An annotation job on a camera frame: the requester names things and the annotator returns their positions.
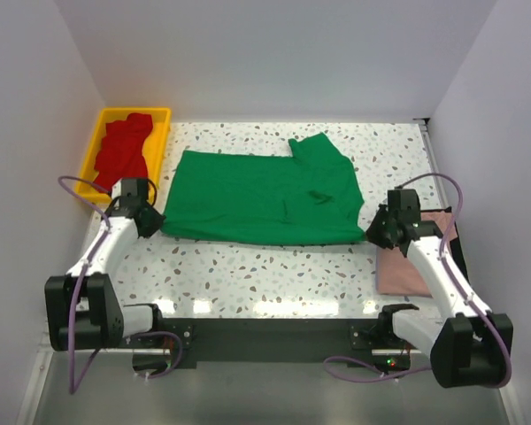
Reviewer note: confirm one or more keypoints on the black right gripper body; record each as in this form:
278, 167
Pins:
379, 231

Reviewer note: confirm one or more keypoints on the red t shirt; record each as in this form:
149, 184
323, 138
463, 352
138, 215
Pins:
120, 155

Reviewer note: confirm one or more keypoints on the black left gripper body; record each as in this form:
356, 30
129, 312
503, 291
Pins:
155, 220

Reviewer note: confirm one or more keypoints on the yellow plastic bin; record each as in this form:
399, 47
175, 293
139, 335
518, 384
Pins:
153, 148

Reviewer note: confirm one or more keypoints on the green t shirt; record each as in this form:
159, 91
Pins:
311, 197

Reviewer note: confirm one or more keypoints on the pink folded t shirt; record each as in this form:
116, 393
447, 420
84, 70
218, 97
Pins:
395, 275

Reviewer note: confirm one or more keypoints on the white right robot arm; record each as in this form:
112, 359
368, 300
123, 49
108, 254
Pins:
467, 344

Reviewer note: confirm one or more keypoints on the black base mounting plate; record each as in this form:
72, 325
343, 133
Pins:
269, 341

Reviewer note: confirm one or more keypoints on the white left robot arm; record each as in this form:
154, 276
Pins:
83, 310

